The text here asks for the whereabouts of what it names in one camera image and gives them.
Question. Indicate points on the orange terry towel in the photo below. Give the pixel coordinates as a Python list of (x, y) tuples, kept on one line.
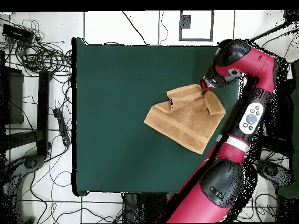
[(186, 121)]

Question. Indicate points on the black flat box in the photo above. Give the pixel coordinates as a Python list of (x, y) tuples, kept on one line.
[(17, 32)]

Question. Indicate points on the black square panel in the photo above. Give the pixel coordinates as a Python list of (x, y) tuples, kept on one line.
[(283, 116), (14, 98)]

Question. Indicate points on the black tripod leg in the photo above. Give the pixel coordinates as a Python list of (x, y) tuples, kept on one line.
[(275, 29)]

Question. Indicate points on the green cloth strip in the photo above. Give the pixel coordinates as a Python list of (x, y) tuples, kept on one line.
[(295, 116)]

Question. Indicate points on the black stand base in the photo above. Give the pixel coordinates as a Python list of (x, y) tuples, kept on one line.
[(30, 163), (271, 170)]

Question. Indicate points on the dark green tablecloth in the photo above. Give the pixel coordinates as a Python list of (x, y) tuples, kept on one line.
[(105, 140)]

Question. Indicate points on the black power strip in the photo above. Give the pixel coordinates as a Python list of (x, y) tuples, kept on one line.
[(62, 127)]

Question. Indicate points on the black upright bar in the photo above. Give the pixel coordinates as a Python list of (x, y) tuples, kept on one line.
[(43, 112)]

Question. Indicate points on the grey square frame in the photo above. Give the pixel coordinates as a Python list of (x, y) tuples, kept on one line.
[(212, 25)]

